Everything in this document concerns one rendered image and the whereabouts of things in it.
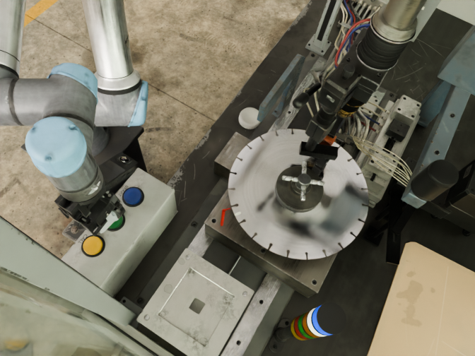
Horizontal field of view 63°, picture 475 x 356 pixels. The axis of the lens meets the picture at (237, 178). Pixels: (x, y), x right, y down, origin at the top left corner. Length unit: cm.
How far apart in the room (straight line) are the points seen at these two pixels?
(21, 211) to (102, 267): 119
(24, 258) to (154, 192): 56
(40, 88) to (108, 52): 31
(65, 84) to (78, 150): 12
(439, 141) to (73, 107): 76
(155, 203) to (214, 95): 136
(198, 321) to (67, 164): 44
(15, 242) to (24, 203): 168
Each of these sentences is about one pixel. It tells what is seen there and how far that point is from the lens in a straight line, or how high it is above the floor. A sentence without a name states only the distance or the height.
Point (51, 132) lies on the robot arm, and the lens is 59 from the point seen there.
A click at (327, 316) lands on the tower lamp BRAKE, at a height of 116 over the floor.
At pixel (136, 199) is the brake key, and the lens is 92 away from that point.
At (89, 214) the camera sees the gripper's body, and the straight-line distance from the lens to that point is 76.
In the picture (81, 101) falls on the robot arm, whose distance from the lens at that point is 65.
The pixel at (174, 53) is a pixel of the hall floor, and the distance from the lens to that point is 241.
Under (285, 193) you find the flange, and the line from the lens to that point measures 88.
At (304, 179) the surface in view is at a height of 100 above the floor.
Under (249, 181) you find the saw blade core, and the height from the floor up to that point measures 95.
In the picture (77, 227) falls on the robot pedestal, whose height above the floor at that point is 2.
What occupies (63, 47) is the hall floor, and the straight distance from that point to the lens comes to 254.
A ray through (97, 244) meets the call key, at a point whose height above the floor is 91.
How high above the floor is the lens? 175
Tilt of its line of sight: 64 degrees down
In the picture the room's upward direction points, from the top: 11 degrees clockwise
